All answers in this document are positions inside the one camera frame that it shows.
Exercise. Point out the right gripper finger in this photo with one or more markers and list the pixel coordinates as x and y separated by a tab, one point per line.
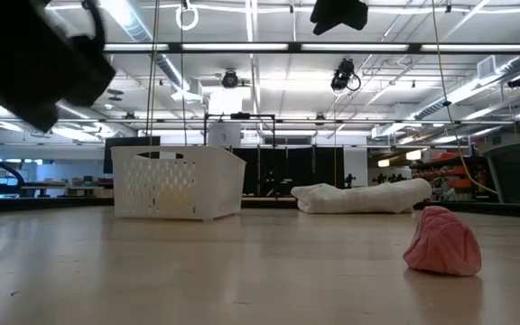
319	22

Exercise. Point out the white perforated plastic basket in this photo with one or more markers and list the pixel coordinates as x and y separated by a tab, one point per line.
174	185

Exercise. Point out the pink toy fruit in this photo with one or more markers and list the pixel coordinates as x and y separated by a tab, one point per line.
442	244

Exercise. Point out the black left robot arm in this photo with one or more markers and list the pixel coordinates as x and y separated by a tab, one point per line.
25	58

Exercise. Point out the white plaid folded towel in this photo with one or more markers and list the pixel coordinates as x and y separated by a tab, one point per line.
359	196

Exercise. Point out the black overhead camera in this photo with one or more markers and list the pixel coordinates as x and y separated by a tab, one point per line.
343	74

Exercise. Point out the black aluminium table frame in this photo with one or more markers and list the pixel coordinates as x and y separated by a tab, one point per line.
174	47

